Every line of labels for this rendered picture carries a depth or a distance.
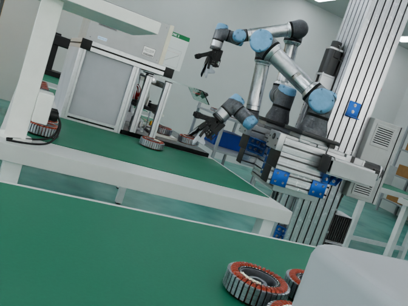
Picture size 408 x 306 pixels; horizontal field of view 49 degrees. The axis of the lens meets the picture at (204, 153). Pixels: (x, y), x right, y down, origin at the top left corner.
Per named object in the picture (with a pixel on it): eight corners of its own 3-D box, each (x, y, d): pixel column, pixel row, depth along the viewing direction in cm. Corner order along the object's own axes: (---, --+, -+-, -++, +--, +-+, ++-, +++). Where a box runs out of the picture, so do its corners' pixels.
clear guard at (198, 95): (194, 99, 254) (197, 89, 253) (209, 105, 232) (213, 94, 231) (139, 81, 241) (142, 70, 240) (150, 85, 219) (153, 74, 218)
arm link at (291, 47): (271, 103, 287) (291, 17, 280) (266, 102, 302) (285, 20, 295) (289, 107, 289) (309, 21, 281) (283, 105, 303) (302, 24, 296)
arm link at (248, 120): (261, 121, 237) (246, 106, 239) (257, 119, 227) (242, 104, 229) (251, 131, 239) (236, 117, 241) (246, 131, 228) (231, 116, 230)
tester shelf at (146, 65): (141, 70, 276) (143, 62, 276) (171, 79, 214) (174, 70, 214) (68, 45, 259) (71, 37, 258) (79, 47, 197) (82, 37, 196)
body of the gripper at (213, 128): (210, 141, 231) (227, 125, 232) (199, 129, 228) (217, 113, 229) (206, 138, 238) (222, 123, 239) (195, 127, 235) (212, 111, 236)
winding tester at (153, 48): (142, 62, 265) (153, 28, 262) (161, 66, 225) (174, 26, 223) (76, 39, 249) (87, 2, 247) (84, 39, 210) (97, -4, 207)
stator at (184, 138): (195, 142, 239) (197, 136, 238) (200, 147, 228) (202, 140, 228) (175, 138, 235) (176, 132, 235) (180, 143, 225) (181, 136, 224)
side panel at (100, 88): (118, 132, 215) (138, 67, 211) (119, 133, 212) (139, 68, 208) (59, 116, 204) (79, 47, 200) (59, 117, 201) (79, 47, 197)
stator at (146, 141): (150, 150, 195) (153, 141, 194) (133, 141, 201) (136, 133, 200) (167, 152, 204) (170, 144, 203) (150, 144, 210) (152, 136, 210)
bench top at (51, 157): (149, 122, 364) (150, 116, 364) (288, 224, 164) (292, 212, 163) (17, 84, 324) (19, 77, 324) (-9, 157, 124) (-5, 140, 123)
